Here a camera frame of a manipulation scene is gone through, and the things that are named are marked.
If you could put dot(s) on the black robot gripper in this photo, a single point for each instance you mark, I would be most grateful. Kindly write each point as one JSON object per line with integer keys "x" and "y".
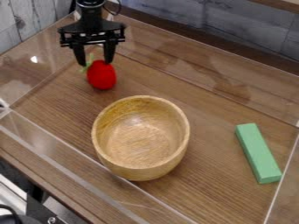
{"x": 92, "y": 30}

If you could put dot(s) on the red plush strawberry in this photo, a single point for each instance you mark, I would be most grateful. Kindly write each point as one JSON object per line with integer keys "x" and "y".
{"x": 100, "y": 73}

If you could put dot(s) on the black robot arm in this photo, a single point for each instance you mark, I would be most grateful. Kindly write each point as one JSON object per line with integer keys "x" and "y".
{"x": 91, "y": 4}

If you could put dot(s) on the wooden bowl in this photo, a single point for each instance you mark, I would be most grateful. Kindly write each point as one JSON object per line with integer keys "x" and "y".
{"x": 141, "y": 136}

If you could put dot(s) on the black stand lower left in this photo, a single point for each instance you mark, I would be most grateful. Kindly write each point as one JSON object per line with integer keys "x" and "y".
{"x": 35, "y": 206}

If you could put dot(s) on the green rectangular block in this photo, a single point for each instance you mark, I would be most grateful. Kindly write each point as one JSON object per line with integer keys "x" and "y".
{"x": 259, "y": 155}

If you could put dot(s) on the clear acrylic tray enclosure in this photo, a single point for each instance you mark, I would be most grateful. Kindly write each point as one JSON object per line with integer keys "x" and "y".
{"x": 222, "y": 90}

